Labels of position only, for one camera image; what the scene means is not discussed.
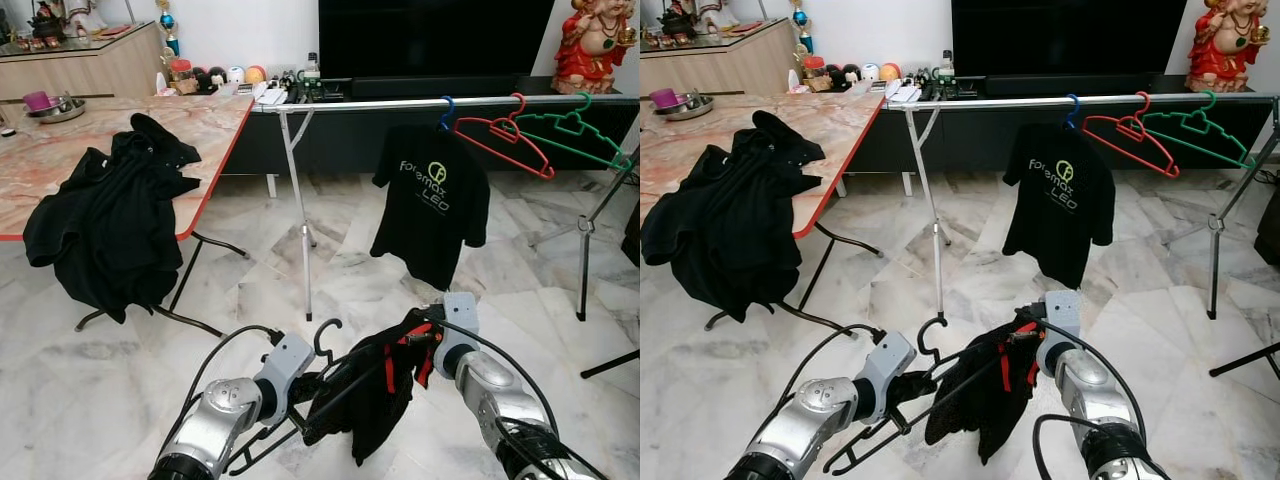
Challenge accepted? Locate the dark garment with red stripes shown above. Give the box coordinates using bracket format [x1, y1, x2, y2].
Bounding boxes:
[300, 308, 443, 467]
[924, 318, 1047, 466]

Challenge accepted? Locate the black clothes hanger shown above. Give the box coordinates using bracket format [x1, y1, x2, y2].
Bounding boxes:
[822, 315, 1001, 475]
[226, 317, 401, 476]

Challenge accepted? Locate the red plastic clothes hanger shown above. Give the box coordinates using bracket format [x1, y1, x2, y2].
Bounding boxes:
[1081, 91, 1182, 180]
[452, 92, 557, 182]

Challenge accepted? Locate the plain black garment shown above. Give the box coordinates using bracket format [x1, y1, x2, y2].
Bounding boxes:
[22, 160, 191, 325]
[640, 158, 813, 324]

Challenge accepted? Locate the green plastic clothes hanger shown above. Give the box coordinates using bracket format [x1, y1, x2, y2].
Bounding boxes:
[514, 91, 634, 173]
[1141, 89, 1260, 170]

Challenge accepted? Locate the black printed t-shirt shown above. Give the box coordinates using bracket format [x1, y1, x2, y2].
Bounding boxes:
[371, 124, 492, 292]
[1002, 122, 1117, 290]

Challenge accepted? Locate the black metal table leg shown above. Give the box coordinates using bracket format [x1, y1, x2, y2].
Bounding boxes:
[74, 232, 253, 339]
[704, 222, 887, 336]

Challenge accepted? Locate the black metal stand leg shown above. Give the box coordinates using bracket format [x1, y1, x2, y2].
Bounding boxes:
[580, 349, 641, 380]
[1208, 341, 1280, 379]

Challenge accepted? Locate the black tv console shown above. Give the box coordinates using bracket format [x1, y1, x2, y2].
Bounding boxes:
[848, 72, 1280, 177]
[222, 74, 641, 179]

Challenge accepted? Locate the metal clothes rack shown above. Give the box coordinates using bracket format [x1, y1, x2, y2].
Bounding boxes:
[250, 91, 641, 323]
[884, 90, 1280, 321]

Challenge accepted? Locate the black soundbar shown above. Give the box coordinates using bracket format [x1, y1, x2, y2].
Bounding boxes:
[348, 74, 523, 99]
[983, 72, 1153, 97]

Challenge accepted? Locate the black hooded garment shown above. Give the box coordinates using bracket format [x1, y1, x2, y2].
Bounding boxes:
[100, 113, 202, 201]
[730, 110, 827, 199]

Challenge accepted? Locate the black television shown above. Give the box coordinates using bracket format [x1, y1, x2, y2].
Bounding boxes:
[950, 0, 1193, 80]
[318, 0, 557, 83]

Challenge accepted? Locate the red laughing buddha statue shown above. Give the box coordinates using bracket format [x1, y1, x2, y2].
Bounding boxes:
[1186, 0, 1273, 94]
[552, 0, 639, 97]

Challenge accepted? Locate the metal bowl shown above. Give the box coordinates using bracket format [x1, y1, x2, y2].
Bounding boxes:
[654, 90, 717, 122]
[24, 92, 89, 125]

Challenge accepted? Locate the light wooden cabinet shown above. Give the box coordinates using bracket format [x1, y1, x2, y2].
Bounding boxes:
[0, 22, 167, 103]
[640, 18, 803, 98]

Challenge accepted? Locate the trophy with blue ball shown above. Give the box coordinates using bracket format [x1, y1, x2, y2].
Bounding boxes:
[154, 0, 182, 57]
[788, 0, 814, 54]

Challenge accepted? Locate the dark teapot ornament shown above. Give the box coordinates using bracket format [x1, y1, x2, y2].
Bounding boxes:
[658, 2, 699, 43]
[28, 3, 68, 47]

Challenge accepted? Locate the white robed figurine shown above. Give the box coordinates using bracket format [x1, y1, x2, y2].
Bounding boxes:
[694, 0, 743, 33]
[63, 0, 109, 37]

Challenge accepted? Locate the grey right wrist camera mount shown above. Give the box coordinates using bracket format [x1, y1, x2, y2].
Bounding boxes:
[438, 292, 482, 377]
[1038, 290, 1084, 373]

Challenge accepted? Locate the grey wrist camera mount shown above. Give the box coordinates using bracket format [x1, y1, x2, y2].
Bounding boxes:
[855, 331, 918, 421]
[1038, 290, 1084, 373]
[438, 292, 482, 377]
[255, 333, 317, 403]

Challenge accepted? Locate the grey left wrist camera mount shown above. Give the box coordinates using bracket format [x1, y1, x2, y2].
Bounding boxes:
[855, 331, 918, 421]
[255, 333, 317, 403]

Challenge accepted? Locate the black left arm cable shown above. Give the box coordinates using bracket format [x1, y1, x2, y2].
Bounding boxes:
[158, 324, 288, 461]
[772, 324, 888, 441]

